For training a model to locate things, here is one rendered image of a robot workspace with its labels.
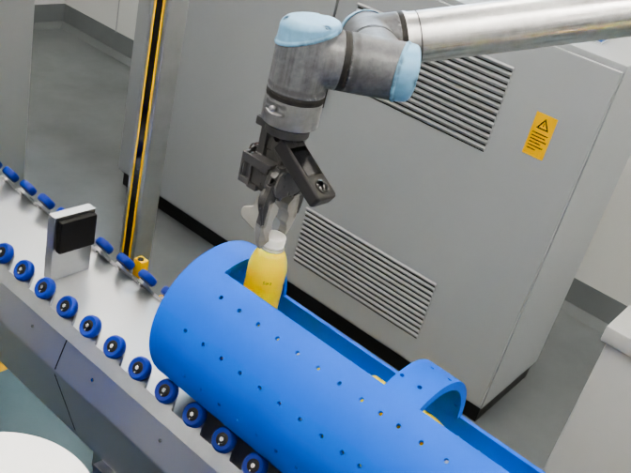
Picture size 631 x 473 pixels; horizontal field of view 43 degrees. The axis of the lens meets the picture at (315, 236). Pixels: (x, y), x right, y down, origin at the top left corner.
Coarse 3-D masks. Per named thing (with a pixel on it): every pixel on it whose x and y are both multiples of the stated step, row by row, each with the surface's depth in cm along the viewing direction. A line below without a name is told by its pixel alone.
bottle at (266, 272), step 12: (264, 252) 134; (276, 252) 133; (252, 264) 135; (264, 264) 133; (276, 264) 134; (252, 276) 135; (264, 276) 134; (276, 276) 134; (252, 288) 136; (264, 288) 135; (276, 288) 136; (276, 300) 138
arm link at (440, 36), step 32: (512, 0) 133; (544, 0) 132; (576, 0) 132; (608, 0) 132; (416, 32) 130; (448, 32) 131; (480, 32) 131; (512, 32) 132; (544, 32) 132; (576, 32) 133; (608, 32) 134
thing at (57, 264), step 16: (80, 208) 170; (48, 224) 167; (64, 224) 165; (80, 224) 168; (48, 240) 168; (64, 240) 167; (80, 240) 171; (48, 256) 170; (64, 256) 172; (80, 256) 175; (48, 272) 171; (64, 272) 174
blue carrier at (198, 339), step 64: (192, 320) 132; (256, 320) 128; (320, 320) 150; (192, 384) 134; (256, 384) 125; (320, 384) 121; (448, 384) 121; (256, 448) 129; (320, 448) 118; (384, 448) 114; (448, 448) 112
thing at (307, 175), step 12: (288, 144) 124; (300, 144) 126; (288, 156) 124; (300, 156) 125; (312, 156) 126; (288, 168) 124; (300, 168) 123; (312, 168) 125; (300, 180) 123; (312, 180) 123; (324, 180) 125; (312, 192) 122; (324, 192) 123; (312, 204) 123
